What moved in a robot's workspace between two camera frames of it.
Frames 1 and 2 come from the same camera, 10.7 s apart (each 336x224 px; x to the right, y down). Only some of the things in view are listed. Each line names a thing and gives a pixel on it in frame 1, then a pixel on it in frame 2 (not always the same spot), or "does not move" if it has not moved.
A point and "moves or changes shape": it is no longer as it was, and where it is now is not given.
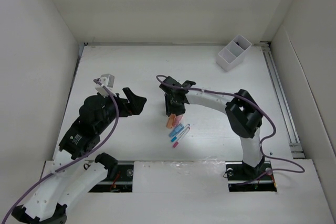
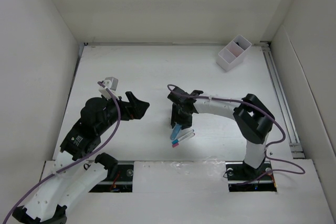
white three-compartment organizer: [233, 54] does not move
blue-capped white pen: [174, 138] moves or changes shape
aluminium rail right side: [296, 148] does not move
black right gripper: [169, 108] → [187, 123]
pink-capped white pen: [184, 135] moves or changes shape
